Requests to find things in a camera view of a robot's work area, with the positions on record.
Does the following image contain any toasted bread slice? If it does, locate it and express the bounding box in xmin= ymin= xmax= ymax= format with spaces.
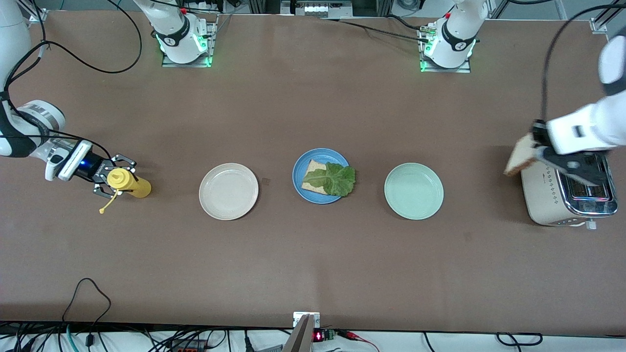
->
xmin=504 ymin=133 xmax=538 ymax=176
xmin=301 ymin=159 xmax=338 ymax=195

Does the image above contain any yellow mustard squeeze bottle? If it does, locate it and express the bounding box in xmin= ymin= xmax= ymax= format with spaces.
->
xmin=99 ymin=168 xmax=152 ymax=215

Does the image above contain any green lettuce leaf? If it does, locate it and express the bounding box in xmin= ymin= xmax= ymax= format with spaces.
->
xmin=308 ymin=162 xmax=357 ymax=198

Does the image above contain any beige round plate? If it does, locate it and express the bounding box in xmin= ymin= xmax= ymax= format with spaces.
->
xmin=199 ymin=163 xmax=259 ymax=221

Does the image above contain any light green round plate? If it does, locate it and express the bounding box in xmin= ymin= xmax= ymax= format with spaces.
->
xmin=384 ymin=163 xmax=445 ymax=220

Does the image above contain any blue round plate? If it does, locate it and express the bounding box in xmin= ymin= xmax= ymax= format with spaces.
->
xmin=292 ymin=148 xmax=351 ymax=205

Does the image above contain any cream chrome toaster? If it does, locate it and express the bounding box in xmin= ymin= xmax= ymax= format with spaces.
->
xmin=520 ymin=147 xmax=619 ymax=230

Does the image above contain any metal control box with lights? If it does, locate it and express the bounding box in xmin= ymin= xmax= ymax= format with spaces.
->
xmin=281 ymin=0 xmax=353 ymax=19

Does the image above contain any red clip lead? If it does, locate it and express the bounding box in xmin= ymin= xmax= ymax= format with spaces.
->
xmin=337 ymin=330 xmax=380 ymax=352

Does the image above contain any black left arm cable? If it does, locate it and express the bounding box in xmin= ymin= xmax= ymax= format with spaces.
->
xmin=540 ymin=4 xmax=626 ymax=123

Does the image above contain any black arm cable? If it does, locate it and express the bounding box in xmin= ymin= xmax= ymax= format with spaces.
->
xmin=540 ymin=4 xmax=626 ymax=123
xmin=2 ymin=0 xmax=142 ymax=157

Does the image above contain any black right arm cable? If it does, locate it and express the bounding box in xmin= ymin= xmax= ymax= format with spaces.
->
xmin=2 ymin=0 xmax=142 ymax=157

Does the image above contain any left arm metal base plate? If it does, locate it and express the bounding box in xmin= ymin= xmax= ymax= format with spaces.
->
xmin=420 ymin=24 xmax=471 ymax=74

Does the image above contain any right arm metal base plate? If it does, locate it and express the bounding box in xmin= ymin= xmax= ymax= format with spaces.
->
xmin=161 ymin=15 xmax=214 ymax=68

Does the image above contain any black looped cable with plug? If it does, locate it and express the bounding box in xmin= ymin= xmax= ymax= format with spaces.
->
xmin=61 ymin=278 xmax=112 ymax=349

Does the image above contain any black cable across table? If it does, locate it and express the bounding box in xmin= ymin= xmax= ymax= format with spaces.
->
xmin=318 ymin=18 xmax=431 ymax=44

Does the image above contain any black coiled cable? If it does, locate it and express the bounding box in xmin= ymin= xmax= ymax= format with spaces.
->
xmin=496 ymin=332 xmax=543 ymax=347

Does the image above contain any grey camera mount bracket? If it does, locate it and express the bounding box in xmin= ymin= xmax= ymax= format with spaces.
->
xmin=281 ymin=312 xmax=321 ymax=352

